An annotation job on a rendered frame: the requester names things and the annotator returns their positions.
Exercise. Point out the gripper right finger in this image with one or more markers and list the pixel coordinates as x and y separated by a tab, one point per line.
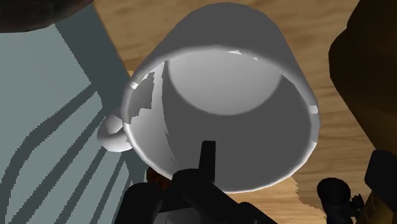
334	192

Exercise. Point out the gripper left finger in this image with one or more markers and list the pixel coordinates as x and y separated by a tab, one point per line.
207	161

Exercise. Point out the white mug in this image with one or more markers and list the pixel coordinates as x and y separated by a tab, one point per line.
235	130

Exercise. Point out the small reddish brown object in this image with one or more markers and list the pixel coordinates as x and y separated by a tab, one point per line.
157	181

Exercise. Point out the dark brown rounded object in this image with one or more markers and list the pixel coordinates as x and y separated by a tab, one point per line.
369	77

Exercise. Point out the dark grey round object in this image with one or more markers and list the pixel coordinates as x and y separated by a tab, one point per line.
34	12

